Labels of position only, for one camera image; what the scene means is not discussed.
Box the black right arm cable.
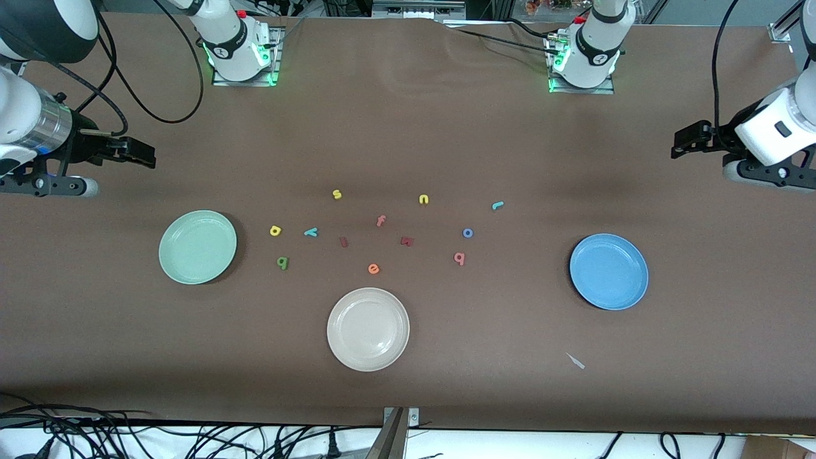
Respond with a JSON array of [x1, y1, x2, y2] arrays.
[[25, 0, 205, 138]]

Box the green plate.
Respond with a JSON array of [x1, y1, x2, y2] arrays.
[[159, 210, 238, 285]]

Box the blue plate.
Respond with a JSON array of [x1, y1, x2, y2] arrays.
[[569, 233, 650, 311]]

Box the grey metal bar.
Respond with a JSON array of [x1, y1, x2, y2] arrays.
[[365, 408, 409, 459]]

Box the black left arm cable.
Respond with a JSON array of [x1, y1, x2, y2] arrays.
[[711, 0, 747, 150]]

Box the black cable on table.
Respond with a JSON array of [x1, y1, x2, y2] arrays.
[[446, 18, 562, 58]]

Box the beige plate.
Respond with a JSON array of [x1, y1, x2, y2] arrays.
[[326, 288, 411, 372]]

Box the grey metal box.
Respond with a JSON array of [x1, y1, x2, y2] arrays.
[[373, 0, 466, 20]]

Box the brown table cover sheet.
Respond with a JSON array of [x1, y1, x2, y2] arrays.
[[0, 11, 816, 435]]

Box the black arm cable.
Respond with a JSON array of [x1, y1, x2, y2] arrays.
[[711, 0, 747, 150], [25, 0, 205, 138]]

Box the cardboard box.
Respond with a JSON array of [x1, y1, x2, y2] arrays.
[[743, 435, 816, 459]]

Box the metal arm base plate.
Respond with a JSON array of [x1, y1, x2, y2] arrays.
[[548, 32, 616, 95], [212, 25, 282, 87]]

